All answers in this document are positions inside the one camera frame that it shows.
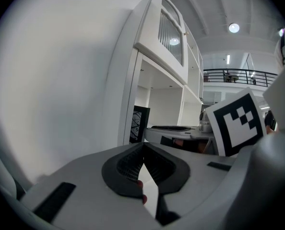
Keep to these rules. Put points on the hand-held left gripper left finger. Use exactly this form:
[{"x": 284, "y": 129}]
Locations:
[{"x": 89, "y": 176}]

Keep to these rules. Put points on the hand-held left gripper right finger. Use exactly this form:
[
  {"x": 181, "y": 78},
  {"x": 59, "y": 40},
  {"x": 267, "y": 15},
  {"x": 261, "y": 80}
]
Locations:
[{"x": 200, "y": 171}]

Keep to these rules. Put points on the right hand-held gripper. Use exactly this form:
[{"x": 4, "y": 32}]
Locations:
[{"x": 238, "y": 123}]

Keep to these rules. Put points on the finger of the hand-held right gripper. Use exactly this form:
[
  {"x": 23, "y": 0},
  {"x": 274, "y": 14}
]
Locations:
[{"x": 157, "y": 133}]

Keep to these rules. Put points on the black rectangular object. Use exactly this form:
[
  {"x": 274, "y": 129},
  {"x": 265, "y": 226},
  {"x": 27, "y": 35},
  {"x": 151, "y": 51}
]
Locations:
[{"x": 138, "y": 123}]

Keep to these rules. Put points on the white desk with shelves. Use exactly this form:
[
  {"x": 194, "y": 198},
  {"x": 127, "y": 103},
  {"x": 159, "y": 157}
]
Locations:
[{"x": 119, "y": 92}]

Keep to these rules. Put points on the person's right hand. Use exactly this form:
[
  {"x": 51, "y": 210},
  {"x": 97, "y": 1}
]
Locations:
[{"x": 178, "y": 143}]

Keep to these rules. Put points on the person's left hand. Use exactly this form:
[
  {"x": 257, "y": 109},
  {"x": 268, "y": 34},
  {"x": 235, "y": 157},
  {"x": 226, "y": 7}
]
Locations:
[{"x": 140, "y": 184}]

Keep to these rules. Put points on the black metal railing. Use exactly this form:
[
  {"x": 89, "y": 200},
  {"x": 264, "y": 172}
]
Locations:
[{"x": 238, "y": 69}]

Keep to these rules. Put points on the ceiling strip light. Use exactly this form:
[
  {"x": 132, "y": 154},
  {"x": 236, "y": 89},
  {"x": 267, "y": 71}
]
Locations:
[{"x": 228, "y": 58}]

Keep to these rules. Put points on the white ribbed glass cabinet door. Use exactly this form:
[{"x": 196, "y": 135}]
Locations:
[{"x": 149, "y": 32}]

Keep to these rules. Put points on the round ceiling lamp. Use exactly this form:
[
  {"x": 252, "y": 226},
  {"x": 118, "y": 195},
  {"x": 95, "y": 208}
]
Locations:
[{"x": 234, "y": 27}]

